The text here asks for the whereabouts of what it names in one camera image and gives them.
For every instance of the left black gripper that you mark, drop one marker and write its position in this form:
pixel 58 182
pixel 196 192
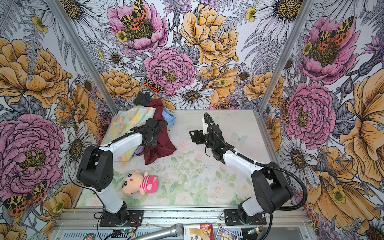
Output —
pixel 154 142

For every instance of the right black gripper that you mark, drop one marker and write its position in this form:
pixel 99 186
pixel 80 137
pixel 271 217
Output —
pixel 198 135

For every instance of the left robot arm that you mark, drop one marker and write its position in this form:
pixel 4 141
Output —
pixel 96 170

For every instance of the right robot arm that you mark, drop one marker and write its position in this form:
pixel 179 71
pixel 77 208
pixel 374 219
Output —
pixel 270 185

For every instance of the light blue cloth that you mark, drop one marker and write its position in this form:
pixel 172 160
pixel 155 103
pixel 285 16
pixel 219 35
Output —
pixel 169 117

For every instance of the pastel floral cloth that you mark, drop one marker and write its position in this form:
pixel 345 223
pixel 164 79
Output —
pixel 124 126

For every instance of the dark grey cloth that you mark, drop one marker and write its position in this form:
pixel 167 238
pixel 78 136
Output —
pixel 142 99

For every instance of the maroon shirt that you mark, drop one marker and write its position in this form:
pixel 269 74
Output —
pixel 164 145

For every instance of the pink plush doll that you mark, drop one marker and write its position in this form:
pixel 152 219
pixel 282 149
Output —
pixel 135 182

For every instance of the colourful card packet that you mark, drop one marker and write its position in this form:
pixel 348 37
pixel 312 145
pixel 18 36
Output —
pixel 199 232

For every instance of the small picture card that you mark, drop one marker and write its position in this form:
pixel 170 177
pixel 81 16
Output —
pixel 224 234

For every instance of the silver microphone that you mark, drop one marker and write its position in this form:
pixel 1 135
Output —
pixel 176 230

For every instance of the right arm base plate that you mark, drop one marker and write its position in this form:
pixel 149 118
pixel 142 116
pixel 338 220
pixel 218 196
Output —
pixel 236 217

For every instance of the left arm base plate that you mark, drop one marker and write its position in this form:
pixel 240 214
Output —
pixel 131 218

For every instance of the aluminium frame rail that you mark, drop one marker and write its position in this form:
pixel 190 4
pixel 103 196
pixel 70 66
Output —
pixel 76 224

